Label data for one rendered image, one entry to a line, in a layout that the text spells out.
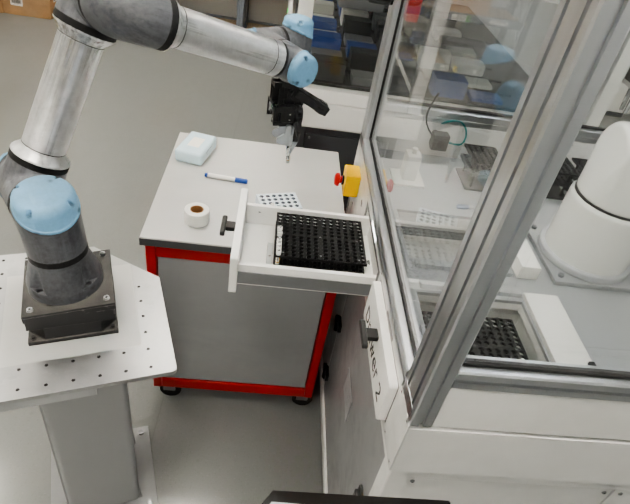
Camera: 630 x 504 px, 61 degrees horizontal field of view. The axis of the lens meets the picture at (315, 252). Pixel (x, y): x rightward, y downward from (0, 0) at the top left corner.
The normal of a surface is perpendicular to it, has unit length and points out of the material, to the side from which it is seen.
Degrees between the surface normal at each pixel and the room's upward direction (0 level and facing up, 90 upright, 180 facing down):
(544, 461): 90
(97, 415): 90
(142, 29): 97
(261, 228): 0
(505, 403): 90
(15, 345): 0
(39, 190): 7
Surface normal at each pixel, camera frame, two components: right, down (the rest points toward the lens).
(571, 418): 0.02, 0.63
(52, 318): 0.33, 0.63
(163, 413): 0.15, -0.77
